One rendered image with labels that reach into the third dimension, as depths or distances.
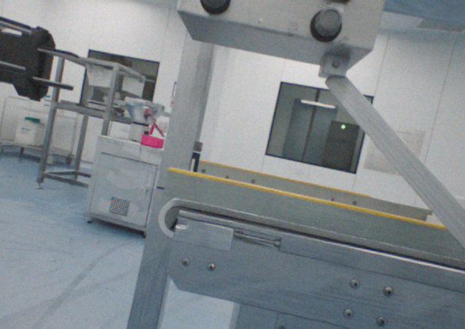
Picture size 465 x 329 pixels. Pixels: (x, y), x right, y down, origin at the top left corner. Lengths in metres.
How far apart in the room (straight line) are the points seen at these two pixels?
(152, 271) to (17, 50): 0.47
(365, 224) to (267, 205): 0.12
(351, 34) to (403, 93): 5.38
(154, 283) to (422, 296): 0.50
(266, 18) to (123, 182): 2.85
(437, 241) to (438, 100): 5.42
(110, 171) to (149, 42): 3.63
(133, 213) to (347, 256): 2.80
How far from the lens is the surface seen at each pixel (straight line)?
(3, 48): 0.78
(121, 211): 3.25
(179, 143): 0.74
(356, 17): 0.44
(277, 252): 0.46
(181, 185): 0.45
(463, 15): 0.88
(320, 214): 0.45
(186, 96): 0.74
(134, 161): 3.15
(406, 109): 5.78
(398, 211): 0.77
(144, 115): 3.38
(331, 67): 0.46
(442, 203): 0.42
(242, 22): 0.43
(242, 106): 5.78
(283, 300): 0.48
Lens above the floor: 0.93
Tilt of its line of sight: 3 degrees down
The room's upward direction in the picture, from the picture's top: 12 degrees clockwise
